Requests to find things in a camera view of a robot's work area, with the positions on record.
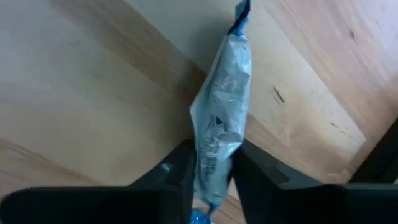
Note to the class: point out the blue white candy bar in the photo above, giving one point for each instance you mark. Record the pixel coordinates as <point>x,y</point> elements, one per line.
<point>224,102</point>

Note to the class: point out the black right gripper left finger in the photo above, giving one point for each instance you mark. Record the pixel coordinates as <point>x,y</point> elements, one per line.
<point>161,199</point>

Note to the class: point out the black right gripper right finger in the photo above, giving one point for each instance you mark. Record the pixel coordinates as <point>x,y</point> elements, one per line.
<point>273,199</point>

